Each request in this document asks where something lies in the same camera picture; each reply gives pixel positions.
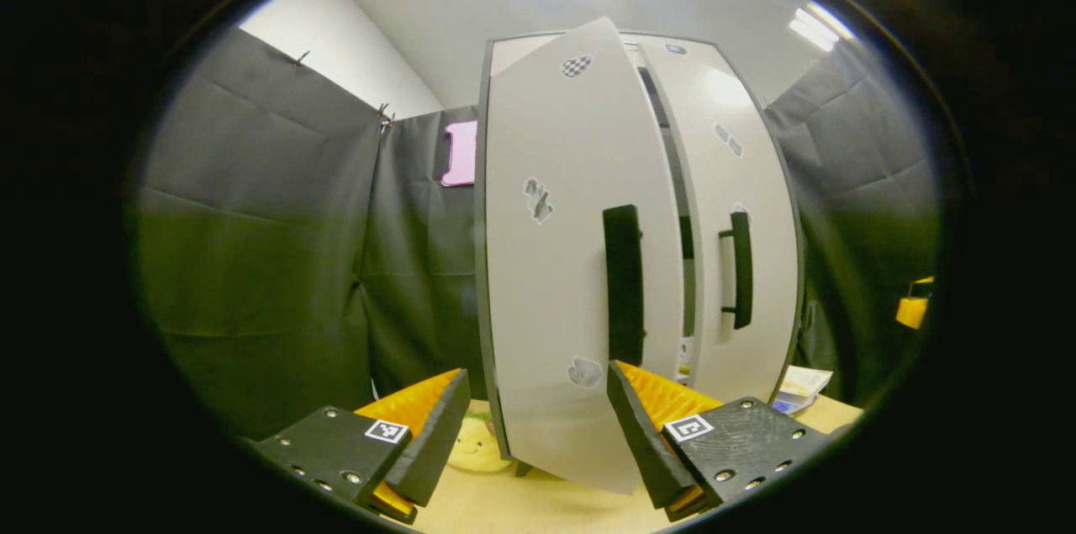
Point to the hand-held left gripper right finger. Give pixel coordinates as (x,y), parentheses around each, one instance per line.
(643,441)

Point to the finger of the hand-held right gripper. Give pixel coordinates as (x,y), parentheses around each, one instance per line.
(912,311)

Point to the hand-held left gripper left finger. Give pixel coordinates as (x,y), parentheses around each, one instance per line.
(437,450)

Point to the white shoe cabinet door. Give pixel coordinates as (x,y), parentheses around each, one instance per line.
(756,164)
(546,282)

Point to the yellow plush toy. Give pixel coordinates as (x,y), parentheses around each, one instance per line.
(477,443)

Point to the stack of booklets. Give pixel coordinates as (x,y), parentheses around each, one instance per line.
(803,387)

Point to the small ceiling light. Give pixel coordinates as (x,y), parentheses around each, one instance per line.
(820,29)

